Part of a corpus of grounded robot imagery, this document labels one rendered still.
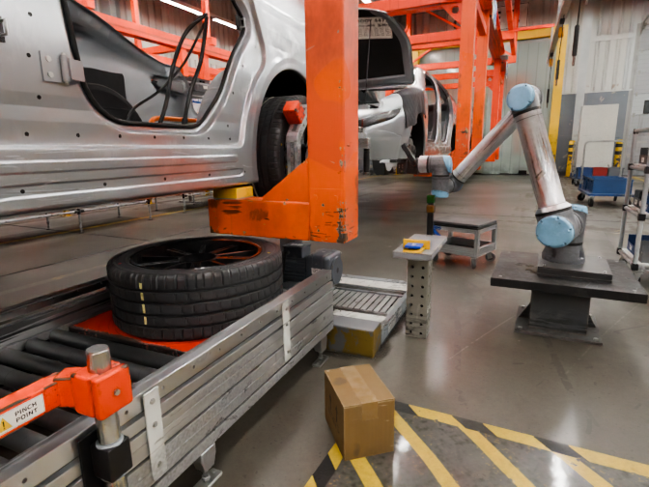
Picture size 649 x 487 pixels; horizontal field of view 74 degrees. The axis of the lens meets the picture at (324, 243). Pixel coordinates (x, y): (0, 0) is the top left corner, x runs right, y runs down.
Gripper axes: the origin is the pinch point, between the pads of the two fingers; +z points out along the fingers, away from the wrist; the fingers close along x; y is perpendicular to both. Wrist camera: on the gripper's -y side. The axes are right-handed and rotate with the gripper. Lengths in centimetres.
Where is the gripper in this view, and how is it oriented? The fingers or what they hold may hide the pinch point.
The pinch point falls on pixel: (382, 160)
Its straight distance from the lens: 243.7
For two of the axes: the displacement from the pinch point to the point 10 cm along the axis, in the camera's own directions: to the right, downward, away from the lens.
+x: 4.1, -2.0, 8.9
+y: 0.2, 9.8, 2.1
